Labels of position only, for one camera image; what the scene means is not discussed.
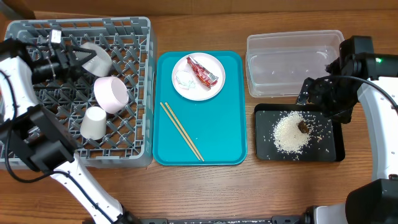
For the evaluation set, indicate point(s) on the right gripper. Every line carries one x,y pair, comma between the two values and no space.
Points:
313,92

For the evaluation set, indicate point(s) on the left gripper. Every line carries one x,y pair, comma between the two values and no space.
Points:
69,65

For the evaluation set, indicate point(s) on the grey-green bowl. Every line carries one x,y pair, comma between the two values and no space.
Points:
101,64

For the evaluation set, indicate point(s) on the white rice pile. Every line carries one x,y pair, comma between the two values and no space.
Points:
278,137

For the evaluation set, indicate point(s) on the pink bowl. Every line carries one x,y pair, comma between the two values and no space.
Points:
111,94

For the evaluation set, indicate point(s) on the white paper cup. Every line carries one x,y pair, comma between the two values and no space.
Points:
93,125

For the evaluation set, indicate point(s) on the wooden chopstick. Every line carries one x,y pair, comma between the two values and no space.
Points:
173,114
178,127

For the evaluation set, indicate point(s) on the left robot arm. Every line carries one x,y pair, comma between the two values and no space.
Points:
35,135

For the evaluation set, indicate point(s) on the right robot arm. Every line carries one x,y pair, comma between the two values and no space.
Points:
359,75

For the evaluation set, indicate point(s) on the black waste tray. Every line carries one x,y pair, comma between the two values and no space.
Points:
337,154

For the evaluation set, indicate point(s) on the grey plastic dishwasher rack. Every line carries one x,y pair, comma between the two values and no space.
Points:
131,44

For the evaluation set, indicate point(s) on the clear plastic bin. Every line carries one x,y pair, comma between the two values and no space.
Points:
278,63

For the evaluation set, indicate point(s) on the cardboard backdrop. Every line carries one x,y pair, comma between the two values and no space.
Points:
27,8

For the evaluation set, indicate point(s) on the teal plastic serving tray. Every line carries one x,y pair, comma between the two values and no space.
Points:
216,126

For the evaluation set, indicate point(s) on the red snack wrapper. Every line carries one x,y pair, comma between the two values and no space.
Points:
204,76

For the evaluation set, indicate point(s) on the white round plate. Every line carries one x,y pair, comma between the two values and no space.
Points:
200,93

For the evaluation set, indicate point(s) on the crumpled white tissue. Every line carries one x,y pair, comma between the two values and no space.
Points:
185,80

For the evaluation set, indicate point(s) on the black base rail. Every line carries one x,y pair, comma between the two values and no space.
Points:
279,219

